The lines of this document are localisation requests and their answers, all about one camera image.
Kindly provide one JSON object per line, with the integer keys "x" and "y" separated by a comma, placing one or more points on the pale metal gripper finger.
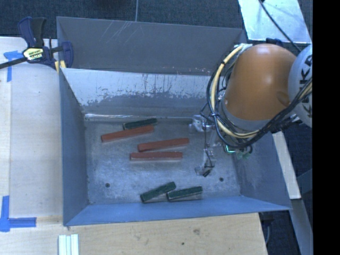
{"x": 206, "y": 159}
{"x": 197, "y": 123}

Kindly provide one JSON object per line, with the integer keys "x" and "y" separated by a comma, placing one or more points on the grey metal bin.
{"x": 159, "y": 174}

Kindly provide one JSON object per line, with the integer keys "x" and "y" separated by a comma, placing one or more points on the dark green flat block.
{"x": 140, "y": 123}
{"x": 158, "y": 192}
{"x": 184, "y": 193}

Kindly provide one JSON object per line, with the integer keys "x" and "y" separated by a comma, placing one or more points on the red-brown flat block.
{"x": 127, "y": 134}
{"x": 163, "y": 144}
{"x": 156, "y": 156}

